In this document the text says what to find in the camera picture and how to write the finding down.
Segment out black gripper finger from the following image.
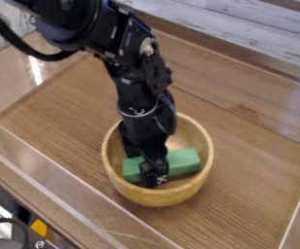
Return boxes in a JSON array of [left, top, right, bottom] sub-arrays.
[[139, 160, 170, 188], [117, 122, 142, 158]]

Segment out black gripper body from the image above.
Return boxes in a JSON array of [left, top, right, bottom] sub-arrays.
[[116, 100, 178, 166]]

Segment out green rectangular block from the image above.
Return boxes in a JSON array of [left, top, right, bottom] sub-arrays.
[[123, 148, 202, 183]]

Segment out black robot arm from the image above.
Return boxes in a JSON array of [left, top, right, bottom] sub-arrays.
[[0, 0, 176, 188]]

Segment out brown wooden bowl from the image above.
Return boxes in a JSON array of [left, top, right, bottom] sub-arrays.
[[101, 113, 214, 207]]

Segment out clear acrylic tray wall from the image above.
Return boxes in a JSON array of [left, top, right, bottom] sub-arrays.
[[0, 124, 182, 249]]

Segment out black cable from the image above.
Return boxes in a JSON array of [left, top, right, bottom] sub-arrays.
[[0, 217, 32, 249]]

